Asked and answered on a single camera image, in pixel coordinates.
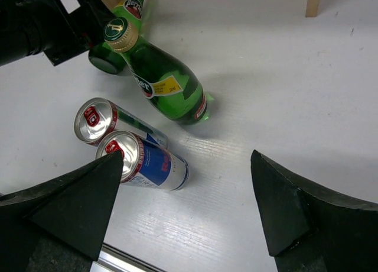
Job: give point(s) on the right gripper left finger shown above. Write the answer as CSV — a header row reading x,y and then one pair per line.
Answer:
x,y
60,225

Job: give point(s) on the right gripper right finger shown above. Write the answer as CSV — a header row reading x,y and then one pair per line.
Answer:
x,y
309,227

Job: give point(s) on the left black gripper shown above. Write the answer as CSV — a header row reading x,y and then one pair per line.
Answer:
x,y
31,27

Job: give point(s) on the green glass bottle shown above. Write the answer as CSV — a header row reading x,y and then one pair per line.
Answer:
x,y
168,84
102,55

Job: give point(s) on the wooden two-tier shelf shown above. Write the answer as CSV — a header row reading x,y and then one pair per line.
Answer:
x,y
312,8

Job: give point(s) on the blue silver can right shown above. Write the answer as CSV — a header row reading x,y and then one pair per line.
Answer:
x,y
145,164

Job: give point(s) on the blue silver can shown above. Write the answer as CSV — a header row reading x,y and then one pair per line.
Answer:
x,y
98,117
145,164

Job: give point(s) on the blue silver can left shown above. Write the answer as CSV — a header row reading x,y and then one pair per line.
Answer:
x,y
98,117

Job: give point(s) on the aluminium front rail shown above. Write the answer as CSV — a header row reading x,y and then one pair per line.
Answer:
x,y
112,259

